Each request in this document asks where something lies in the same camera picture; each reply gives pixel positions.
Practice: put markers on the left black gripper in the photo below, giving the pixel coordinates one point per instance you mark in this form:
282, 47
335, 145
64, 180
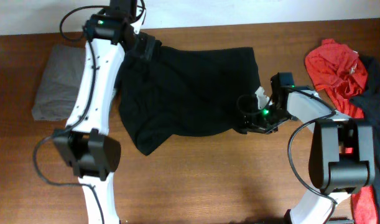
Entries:
145, 46

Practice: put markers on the black t-shirt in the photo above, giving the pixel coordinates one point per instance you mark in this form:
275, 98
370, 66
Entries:
185, 93

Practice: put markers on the grey folded garment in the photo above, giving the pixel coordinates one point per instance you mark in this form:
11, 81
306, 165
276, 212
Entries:
59, 86

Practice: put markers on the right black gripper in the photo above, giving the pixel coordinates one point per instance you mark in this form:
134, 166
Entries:
254, 124

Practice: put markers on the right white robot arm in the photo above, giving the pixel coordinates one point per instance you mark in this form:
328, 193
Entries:
341, 158

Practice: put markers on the dark navy garment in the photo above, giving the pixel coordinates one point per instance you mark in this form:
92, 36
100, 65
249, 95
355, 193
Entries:
369, 102

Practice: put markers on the red garment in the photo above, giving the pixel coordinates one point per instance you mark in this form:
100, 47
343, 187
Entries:
339, 71

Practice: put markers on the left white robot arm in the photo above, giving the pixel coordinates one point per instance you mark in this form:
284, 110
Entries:
84, 144

